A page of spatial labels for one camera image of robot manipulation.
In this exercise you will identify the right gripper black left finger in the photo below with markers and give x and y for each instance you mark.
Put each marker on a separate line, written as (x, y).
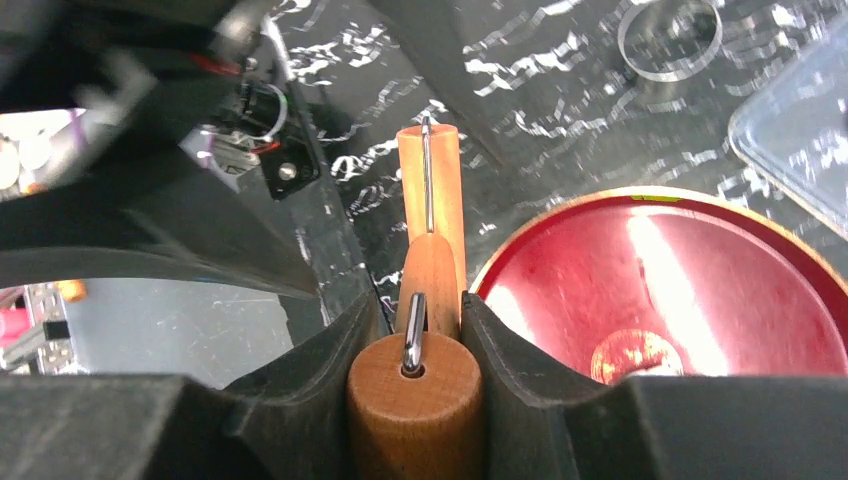
(285, 420)

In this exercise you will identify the clear plastic tray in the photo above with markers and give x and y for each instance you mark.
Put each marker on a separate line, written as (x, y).
(794, 130)

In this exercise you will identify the wooden dough roller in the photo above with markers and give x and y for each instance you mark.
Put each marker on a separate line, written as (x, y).
(415, 397)

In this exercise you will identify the round red tray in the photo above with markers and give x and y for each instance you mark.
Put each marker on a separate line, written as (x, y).
(646, 278)

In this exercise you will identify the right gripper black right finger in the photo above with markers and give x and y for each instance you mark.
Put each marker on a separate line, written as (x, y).
(546, 421)

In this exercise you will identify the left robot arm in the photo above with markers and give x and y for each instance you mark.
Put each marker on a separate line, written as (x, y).
(136, 204)

